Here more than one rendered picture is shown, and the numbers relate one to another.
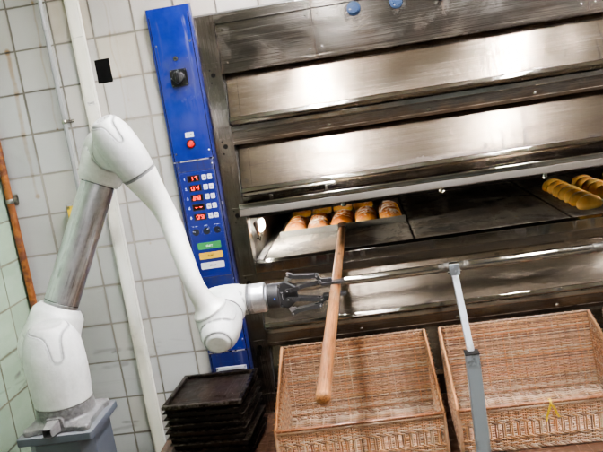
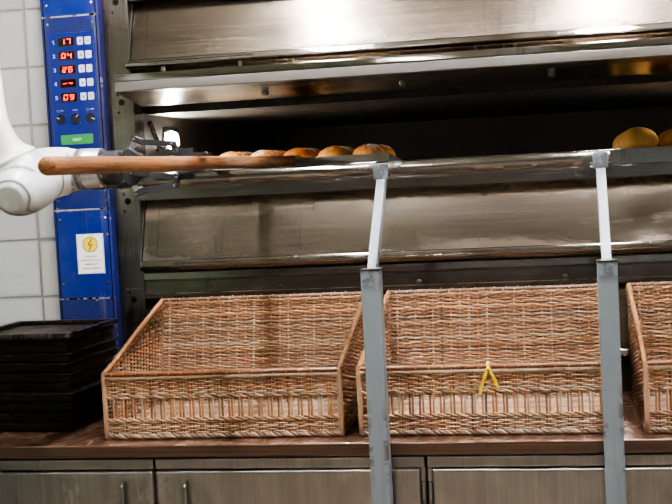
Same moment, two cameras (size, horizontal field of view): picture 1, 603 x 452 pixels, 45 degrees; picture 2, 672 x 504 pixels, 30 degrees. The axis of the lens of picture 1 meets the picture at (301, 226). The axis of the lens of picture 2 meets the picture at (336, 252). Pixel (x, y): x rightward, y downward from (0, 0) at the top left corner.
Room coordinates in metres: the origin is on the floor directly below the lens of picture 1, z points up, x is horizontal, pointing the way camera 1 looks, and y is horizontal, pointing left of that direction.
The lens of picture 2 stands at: (-0.56, -0.58, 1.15)
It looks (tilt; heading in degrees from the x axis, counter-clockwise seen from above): 3 degrees down; 5
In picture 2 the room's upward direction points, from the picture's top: 3 degrees counter-clockwise
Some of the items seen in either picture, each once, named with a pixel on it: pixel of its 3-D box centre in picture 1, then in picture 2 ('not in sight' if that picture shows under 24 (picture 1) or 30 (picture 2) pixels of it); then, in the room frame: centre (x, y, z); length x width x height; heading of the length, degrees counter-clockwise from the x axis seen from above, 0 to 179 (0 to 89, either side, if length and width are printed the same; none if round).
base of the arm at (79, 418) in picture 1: (63, 412); not in sight; (1.87, 0.71, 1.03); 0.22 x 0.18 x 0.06; 174
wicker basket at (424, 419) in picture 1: (358, 395); (244, 360); (2.40, -0.10, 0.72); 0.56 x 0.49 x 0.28; 85
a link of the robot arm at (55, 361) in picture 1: (55, 360); not in sight; (1.90, 0.72, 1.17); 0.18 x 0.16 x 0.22; 25
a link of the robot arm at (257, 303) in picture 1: (258, 298); (93, 168); (2.13, 0.16, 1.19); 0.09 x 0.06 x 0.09; 174
